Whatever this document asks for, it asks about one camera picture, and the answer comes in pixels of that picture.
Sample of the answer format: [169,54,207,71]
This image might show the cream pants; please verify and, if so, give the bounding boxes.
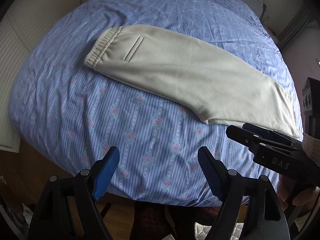
[84,26,303,138]

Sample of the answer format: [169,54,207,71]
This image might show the white nightstand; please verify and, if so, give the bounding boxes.
[260,4,278,37]

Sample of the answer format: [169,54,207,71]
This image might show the person's right hand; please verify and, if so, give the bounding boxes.
[277,174,318,213]

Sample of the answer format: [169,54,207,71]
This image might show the blue floral striped bed sheet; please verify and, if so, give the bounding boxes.
[7,0,302,208]

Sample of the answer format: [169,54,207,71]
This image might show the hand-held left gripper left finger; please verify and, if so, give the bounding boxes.
[29,146,120,240]

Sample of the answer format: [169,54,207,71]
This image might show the green curtain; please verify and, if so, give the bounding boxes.
[277,0,318,49]

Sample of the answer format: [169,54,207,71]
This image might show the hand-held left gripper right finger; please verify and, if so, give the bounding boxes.
[197,146,292,240]

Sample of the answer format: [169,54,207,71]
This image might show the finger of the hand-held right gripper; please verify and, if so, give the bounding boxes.
[226,125,267,156]
[242,123,304,147]

